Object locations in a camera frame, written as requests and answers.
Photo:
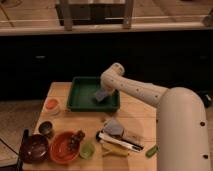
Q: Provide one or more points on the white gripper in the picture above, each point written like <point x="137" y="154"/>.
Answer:
<point x="108" y="89"/>

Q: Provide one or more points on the grey blue sponge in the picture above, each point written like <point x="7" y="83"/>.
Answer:
<point x="100" y="95"/>

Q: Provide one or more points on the green plastic tray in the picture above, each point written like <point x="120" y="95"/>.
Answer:
<point x="82" y="96"/>

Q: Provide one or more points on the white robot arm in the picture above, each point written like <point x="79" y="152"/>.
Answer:
<point x="181" y="129"/>

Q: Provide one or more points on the grey cloth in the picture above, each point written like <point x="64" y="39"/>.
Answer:
<point x="113" y="127"/>

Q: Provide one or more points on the brown toy in bowl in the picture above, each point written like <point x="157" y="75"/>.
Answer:
<point x="75" y="139"/>

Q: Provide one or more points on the white cup orange lid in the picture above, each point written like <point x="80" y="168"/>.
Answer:
<point x="52" y="106"/>

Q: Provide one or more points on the small green cup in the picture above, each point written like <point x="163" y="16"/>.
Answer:
<point x="87" y="150"/>

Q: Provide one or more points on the small metal cup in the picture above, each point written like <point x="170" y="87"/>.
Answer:
<point x="46" y="129"/>

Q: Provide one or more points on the green cucumber toy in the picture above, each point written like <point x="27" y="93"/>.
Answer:
<point x="151" y="151"/>

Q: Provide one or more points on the orange bowl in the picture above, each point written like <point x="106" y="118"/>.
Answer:
<point x="59" y="151"/>

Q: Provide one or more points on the dark brown bowl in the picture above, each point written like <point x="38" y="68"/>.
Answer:
<point x="34" y="149"/>

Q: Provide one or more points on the dark object on floor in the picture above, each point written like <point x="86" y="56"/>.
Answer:
<point x="207" y="100"/>

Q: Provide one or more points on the wooden chair frame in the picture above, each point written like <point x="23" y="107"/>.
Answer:
<point x="94" y="13"/>

